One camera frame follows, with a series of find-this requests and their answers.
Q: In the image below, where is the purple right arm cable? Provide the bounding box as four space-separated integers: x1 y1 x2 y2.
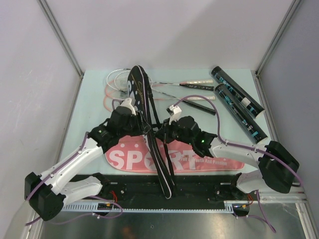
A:
171 95 304 233

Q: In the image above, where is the aluminium frame rail right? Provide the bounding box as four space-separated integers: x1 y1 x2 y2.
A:
255 0 304 76

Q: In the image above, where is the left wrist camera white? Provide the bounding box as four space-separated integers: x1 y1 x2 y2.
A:
120 98 137 116

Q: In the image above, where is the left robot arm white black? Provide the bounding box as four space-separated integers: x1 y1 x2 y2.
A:
24 106 144 221

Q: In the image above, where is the aluminium frame rail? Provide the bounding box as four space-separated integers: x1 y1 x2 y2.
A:
255 0 304 76
37 0 84 79

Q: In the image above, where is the white black-handled badminton racket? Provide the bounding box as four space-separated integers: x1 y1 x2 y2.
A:
104 68 214 91

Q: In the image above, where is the red white badminton racket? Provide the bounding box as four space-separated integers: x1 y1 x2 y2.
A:
105 78 213 98

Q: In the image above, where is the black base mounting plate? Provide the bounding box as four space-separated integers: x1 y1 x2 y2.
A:
97 182 246 202

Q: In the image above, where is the black SPORT racket bag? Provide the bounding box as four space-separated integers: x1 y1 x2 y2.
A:
127 65 174 199

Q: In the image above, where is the pink SPORT racket bag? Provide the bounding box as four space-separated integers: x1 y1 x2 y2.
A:
105 136 244 174

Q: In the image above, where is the aluminium frame rail left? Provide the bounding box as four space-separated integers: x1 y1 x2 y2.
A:
37 0 84 79

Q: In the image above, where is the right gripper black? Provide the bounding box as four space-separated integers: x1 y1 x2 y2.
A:
154 117 193 145

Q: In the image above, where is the white slotted cable duct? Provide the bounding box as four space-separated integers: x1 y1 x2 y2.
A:
62 200 248 213

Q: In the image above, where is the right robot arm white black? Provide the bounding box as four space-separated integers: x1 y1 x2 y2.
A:
156 116 300 200

